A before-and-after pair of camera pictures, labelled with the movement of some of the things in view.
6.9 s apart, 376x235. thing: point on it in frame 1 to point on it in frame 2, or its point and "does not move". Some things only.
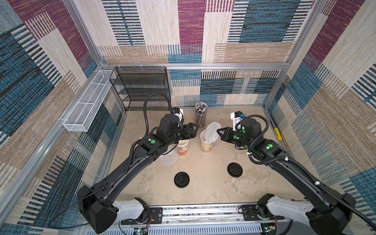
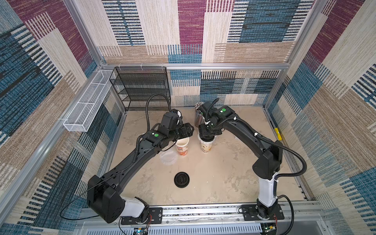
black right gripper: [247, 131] to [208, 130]
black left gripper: [185, 129] does not move
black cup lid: [181, 179] does not move
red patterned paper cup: [182, 146] does not move
